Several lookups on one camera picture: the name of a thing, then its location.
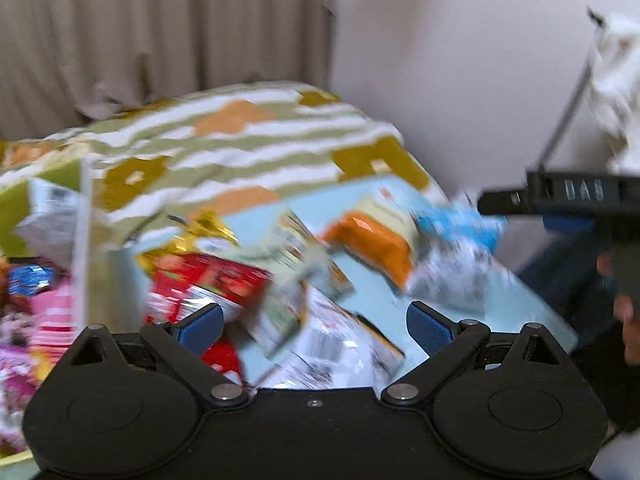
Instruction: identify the dark gripper cable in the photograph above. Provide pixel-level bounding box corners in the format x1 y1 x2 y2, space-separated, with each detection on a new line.
539 54 594 173

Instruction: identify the light blue daisy tablecloth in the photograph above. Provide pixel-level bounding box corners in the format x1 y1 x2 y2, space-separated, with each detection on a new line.
114 174 579 392

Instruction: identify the red snack packet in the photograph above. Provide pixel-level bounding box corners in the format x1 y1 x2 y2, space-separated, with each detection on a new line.
144 252 274 382

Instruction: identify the orange snack packet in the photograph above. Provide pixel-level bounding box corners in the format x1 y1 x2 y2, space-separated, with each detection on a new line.
321 187 417 287

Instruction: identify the person's leg in jeans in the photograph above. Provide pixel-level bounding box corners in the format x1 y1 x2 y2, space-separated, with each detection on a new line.
515 214 640 433

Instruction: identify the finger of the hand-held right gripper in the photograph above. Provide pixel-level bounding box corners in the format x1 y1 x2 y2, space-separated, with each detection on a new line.
476 186 530 217
542 212 597 234

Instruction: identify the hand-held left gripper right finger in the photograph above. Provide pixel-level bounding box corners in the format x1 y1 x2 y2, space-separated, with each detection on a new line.
381 301 572 408

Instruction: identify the lilac pink snack packet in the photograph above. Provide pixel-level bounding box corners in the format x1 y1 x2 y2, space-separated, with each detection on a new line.
0 344 52 457

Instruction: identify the green beige snack packet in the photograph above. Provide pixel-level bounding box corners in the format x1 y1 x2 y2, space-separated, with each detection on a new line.
244 210 357 362

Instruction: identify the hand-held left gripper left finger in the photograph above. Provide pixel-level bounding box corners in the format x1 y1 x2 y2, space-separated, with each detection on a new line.
69 303 249 408

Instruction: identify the gold foil snack packet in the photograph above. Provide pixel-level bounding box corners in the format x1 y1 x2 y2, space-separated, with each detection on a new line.
137 209 239 272

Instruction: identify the beige curtain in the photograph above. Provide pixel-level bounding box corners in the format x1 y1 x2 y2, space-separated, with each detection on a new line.
0 0 342 128

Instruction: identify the floral striped blanket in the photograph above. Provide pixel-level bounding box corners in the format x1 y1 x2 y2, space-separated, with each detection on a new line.
0 80 437 262

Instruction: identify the light blue snack packet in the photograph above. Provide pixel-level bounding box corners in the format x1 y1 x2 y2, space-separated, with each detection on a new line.
414 194 509 257

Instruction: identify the pink striped snack packet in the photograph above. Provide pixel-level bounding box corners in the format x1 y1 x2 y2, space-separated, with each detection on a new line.
29 284 77 347

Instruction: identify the person's right hand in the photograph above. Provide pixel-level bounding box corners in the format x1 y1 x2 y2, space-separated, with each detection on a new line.
597 253 640 362

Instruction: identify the yellow-green cardboard box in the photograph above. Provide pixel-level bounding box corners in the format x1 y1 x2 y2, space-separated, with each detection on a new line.
0 156 97 467

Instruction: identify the white cloth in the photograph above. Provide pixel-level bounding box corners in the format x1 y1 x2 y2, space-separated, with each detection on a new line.
586 4 640 177

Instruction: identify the blue white snack packet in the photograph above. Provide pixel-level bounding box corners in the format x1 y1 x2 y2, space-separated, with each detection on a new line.
7 265 57 302

